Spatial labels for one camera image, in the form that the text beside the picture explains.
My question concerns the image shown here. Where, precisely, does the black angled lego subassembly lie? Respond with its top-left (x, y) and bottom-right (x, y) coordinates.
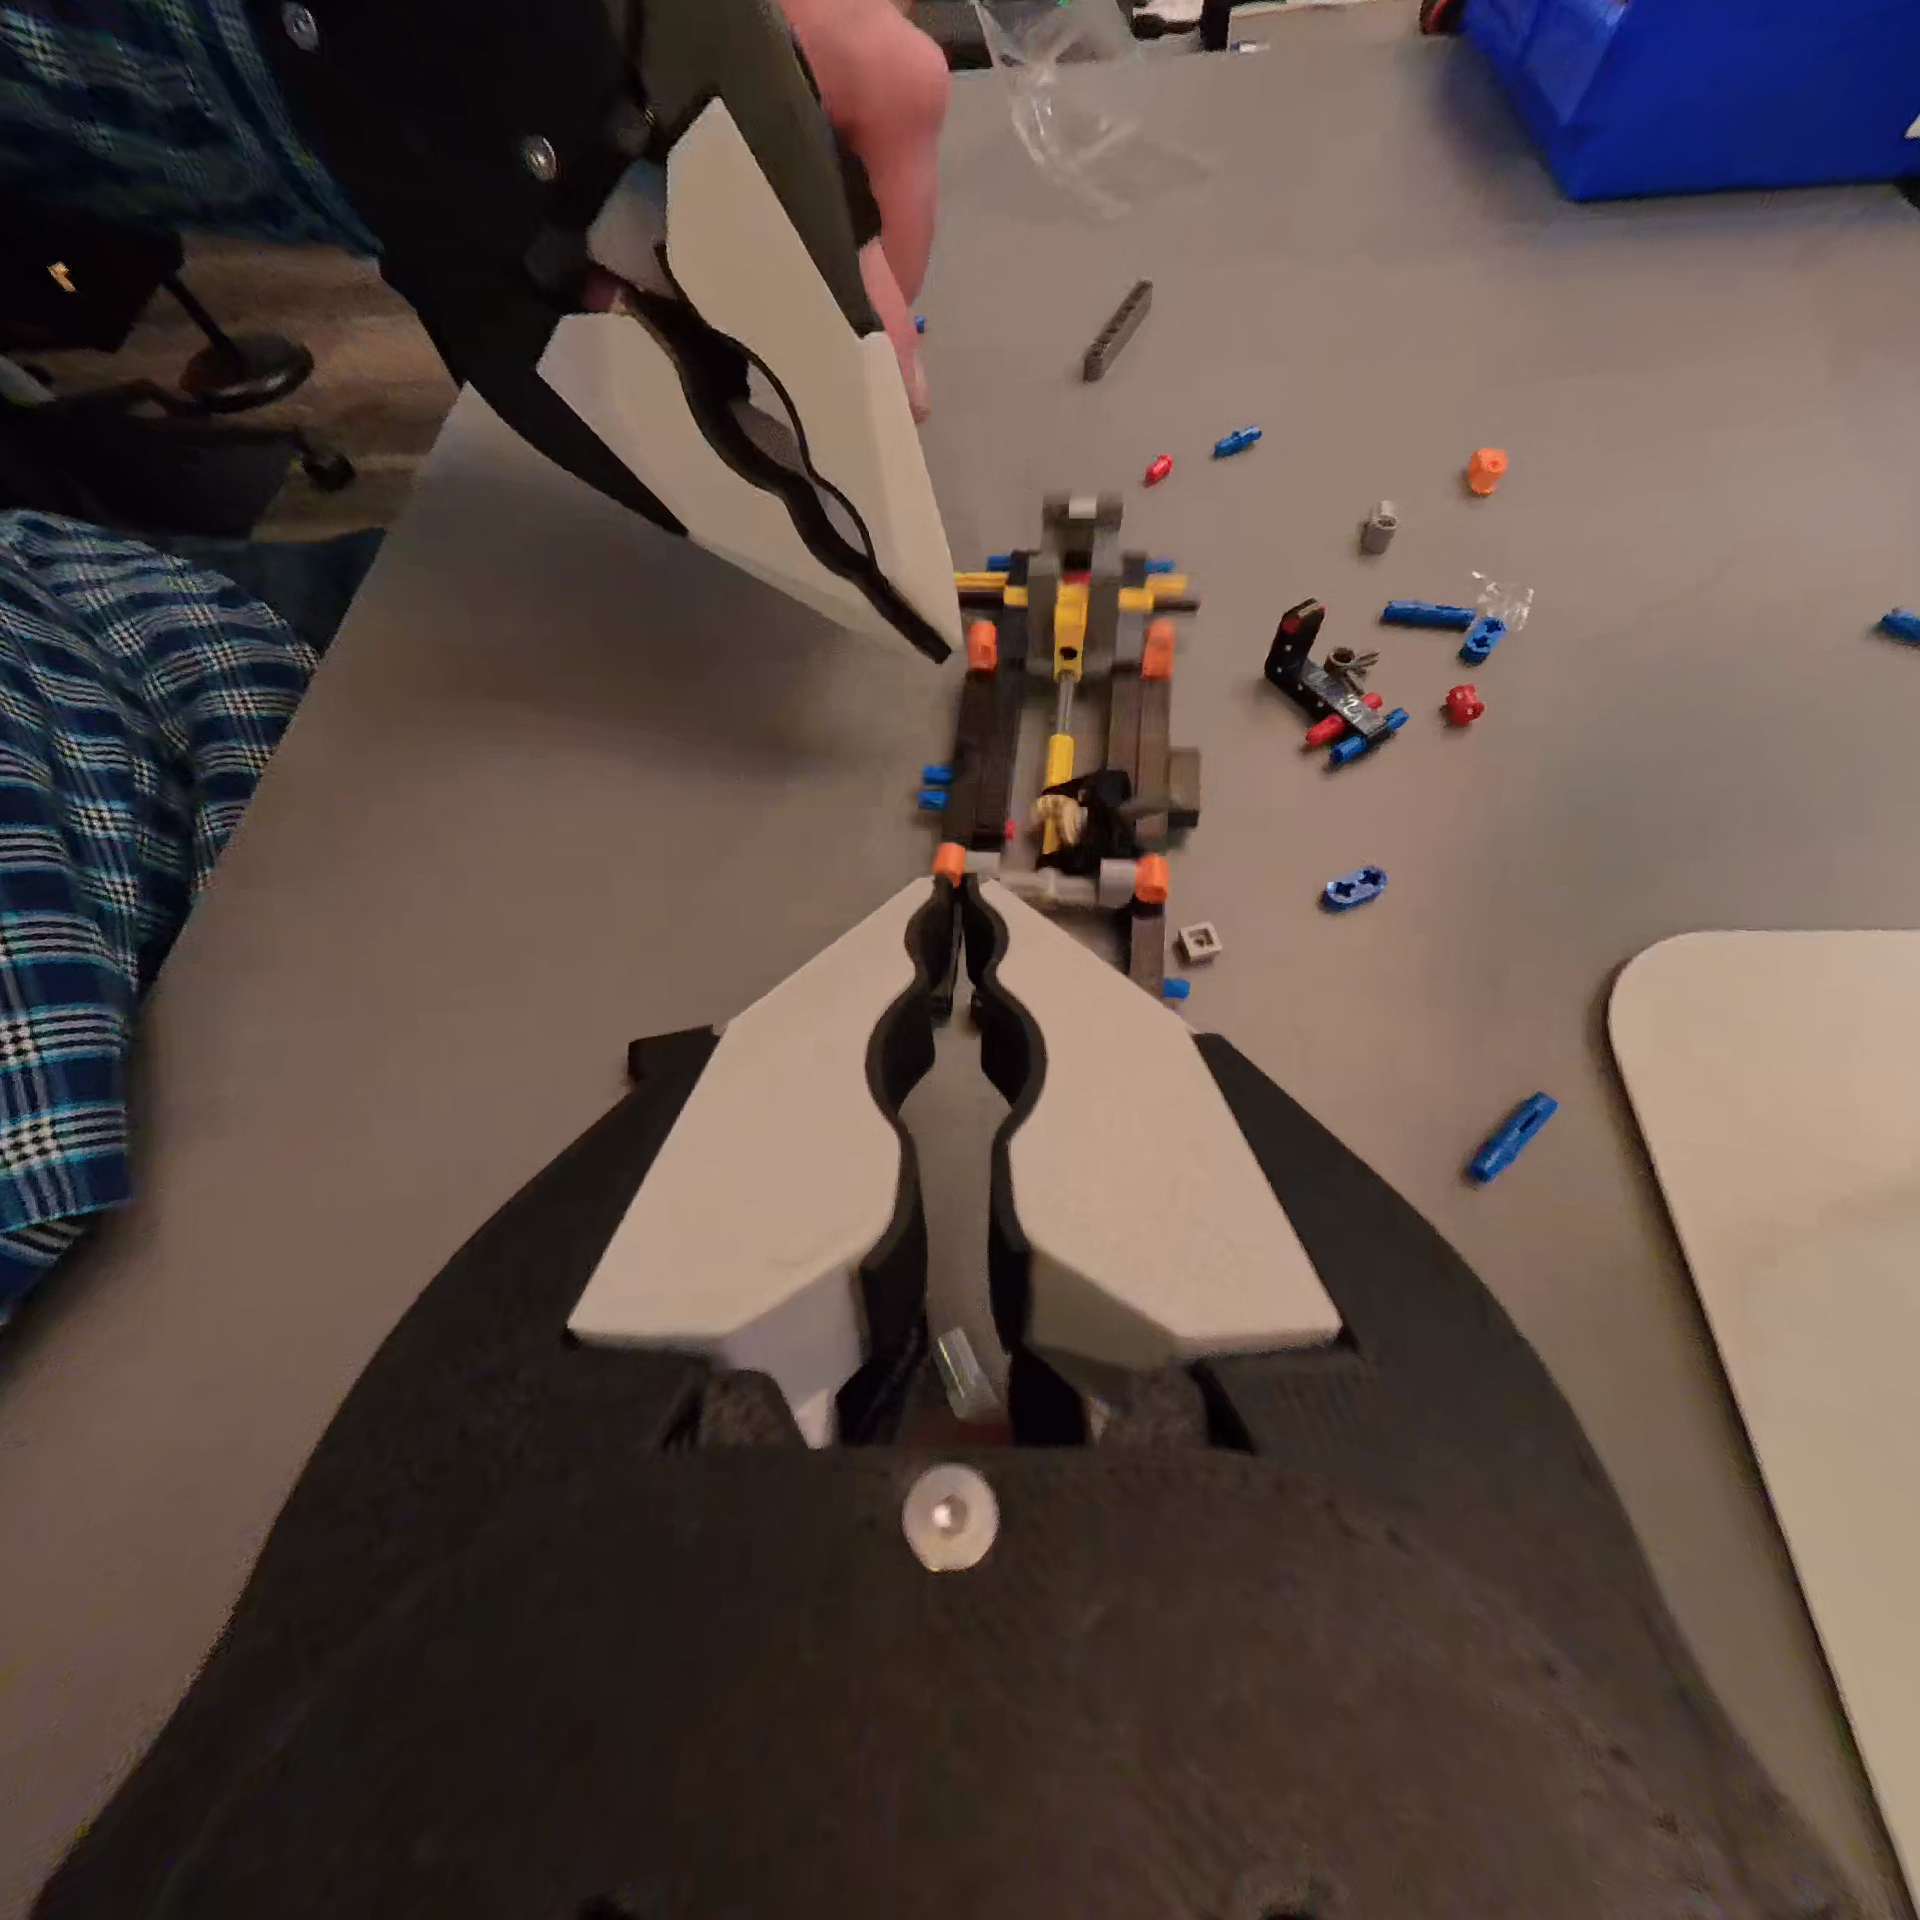
top-left (1263, 597), bottom-right (1412, 770)

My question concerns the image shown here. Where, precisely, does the lego vehicle chassis assembly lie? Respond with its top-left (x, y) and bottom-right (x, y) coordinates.
top-left (913, 487), bottom-right (1204, 1002)

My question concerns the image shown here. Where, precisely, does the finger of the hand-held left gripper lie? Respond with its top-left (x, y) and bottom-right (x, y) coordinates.
top-left (630, 0), bottom-right (965, 665)
top-left (534, 304), bottom-right (952, 665)

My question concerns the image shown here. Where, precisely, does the black office chair base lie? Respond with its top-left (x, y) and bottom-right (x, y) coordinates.
top-left (0, 209), bottom-right (361, 518)

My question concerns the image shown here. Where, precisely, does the grey long lego beam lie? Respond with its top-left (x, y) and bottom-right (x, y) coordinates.
top-left (1079, 278), bottom-right (1157, 384)

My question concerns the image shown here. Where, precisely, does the blue plaid shirt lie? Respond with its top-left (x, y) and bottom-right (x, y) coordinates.
top-left (0, 0), bottom-right (376, 1320)

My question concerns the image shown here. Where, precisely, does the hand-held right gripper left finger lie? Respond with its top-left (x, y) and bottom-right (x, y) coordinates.
top-left (564, 873), bottom-right (946, 1443)

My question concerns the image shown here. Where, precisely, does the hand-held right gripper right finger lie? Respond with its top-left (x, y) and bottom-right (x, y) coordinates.
top-left (959, 873), bottom-right (1346, 1418)

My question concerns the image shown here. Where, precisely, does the person's left hand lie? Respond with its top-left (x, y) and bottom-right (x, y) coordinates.
top-left (786, 0), bottom-right (952, 430)

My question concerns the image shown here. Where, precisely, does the blue storage bin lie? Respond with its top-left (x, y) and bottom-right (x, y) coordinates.
top-left (1457, 0), bottom-right (1920, 206)

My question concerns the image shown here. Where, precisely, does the clear plastic bag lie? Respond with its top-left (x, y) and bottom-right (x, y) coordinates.
top-left (966, 0), bottom-right (1208, 218)

